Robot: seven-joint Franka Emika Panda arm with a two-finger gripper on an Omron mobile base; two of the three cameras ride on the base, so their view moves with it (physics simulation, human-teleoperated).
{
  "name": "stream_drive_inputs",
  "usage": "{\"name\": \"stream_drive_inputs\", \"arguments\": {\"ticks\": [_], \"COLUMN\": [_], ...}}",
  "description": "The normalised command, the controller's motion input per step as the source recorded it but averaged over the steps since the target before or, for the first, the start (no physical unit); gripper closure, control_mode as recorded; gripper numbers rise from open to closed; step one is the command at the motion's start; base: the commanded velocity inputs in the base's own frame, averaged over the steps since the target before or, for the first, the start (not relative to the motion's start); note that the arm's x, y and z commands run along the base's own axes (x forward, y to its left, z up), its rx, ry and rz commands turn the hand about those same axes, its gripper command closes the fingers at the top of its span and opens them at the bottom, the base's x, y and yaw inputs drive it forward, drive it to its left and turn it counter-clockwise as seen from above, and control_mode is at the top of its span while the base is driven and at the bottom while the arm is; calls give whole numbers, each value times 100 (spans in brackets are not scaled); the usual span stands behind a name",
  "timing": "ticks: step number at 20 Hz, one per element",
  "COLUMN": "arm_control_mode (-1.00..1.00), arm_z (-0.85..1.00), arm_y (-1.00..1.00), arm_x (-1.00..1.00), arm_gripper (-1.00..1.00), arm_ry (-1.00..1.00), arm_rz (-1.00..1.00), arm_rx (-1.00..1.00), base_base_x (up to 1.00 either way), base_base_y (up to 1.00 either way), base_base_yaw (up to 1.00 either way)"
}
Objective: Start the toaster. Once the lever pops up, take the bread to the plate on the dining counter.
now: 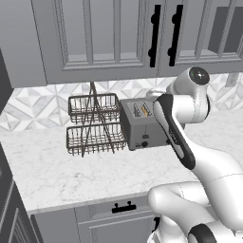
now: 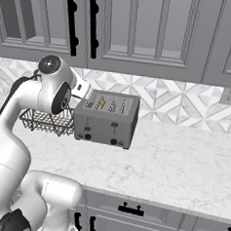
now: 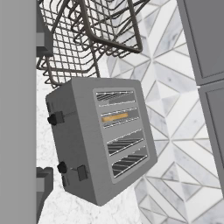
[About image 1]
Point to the plain grey lower cupboard panel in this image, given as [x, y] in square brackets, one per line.
[53, 226]

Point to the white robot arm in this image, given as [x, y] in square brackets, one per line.
[218, 177]

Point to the grey lower cupboard door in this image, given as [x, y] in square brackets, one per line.
[117, 229]

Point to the grey metal toaster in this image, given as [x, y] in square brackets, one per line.
[139, 129]

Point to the grey glass-panel upper cupboard door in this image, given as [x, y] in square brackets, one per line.
[196, 34]

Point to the golden bread slice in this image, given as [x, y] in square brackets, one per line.
[145, 110]

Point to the grey drawer front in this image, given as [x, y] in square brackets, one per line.
[95, 210]

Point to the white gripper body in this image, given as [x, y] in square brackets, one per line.
[155, 94]

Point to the grey upper cupboard side panel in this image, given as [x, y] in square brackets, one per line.
[19, 41]

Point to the black toaster lever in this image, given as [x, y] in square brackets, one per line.
[145, 136]

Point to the grey wall socket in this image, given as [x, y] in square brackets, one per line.
[231, 80]

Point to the black toaster knob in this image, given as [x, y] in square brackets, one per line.
[144, 144]

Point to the dark grey tall cabinet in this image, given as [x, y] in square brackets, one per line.
[8, 209]

